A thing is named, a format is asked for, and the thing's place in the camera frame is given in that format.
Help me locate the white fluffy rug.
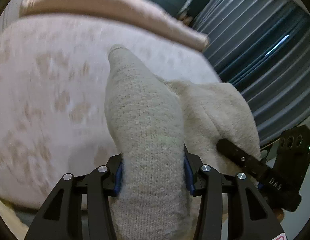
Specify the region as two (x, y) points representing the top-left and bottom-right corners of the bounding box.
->
(0, 200), (28, 240)

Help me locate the pink floral bed blanket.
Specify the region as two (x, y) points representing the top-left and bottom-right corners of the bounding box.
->
(0, 14), (220, 209)

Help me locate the pink folded duvet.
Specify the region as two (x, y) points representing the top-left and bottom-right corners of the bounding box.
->
(20, 0), (210, 51)

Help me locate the grey striped curtain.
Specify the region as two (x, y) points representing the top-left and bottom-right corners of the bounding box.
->
(193, 0), (310, 145)

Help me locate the beige knitted sweater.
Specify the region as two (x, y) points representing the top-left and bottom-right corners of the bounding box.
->
(105, 45), (260, 239)

